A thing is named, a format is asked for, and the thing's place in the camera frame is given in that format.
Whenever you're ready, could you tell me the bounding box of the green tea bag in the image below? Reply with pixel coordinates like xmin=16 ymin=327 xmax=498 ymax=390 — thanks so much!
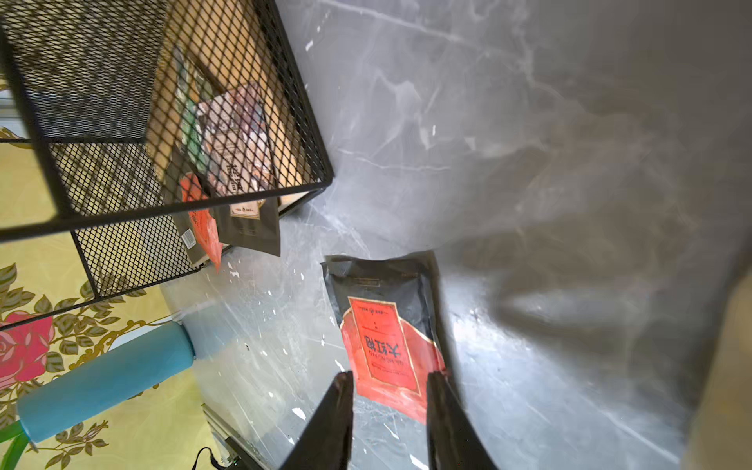
xmin=172 ymin=46 xmax=213 ymax=176

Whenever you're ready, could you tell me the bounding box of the red tea bag lower shelf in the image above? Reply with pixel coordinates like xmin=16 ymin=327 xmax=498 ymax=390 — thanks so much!
xmin=179 ymin=172 xmax=223 ymax=269

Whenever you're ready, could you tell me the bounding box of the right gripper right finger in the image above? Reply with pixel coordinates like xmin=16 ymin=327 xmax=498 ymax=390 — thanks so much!
xmin=426 ymin=372 xmax=497 ymax=470

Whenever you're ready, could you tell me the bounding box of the black wire mesh shelf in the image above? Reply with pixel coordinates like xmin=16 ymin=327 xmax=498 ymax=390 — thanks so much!
xmin=1 ymin=1 xmax=334 ymax=328

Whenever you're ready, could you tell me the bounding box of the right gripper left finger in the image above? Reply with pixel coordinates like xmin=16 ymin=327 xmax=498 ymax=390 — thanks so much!
xmin=281 ymin=371 xmax=354 ymax=470

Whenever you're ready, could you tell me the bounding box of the teal vase with flower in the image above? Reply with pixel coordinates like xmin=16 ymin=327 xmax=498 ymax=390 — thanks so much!
xmin=1 ymin=321 xmax=195 ymax=469

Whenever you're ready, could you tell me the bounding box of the red black tea bag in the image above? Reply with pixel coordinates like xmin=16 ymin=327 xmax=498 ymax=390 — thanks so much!
xmin=321 ymin=252 xmax=448 ymax=424

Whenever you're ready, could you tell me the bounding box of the floral tea bag lower shelf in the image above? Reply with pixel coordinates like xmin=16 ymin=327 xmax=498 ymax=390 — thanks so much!
xmin=197 ymin=83 xmax=281 ymax=257

